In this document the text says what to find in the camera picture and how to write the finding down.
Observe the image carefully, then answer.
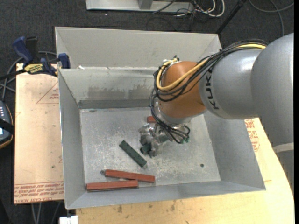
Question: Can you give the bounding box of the grey metal bin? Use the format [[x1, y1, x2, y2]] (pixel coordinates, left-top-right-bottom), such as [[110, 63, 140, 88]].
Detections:
[[55, 26, 266, 210]]

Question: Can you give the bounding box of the brown cardboard board, red print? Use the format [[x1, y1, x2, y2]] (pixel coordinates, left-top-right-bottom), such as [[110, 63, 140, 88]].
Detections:
[[14, 63, 261, 205]]

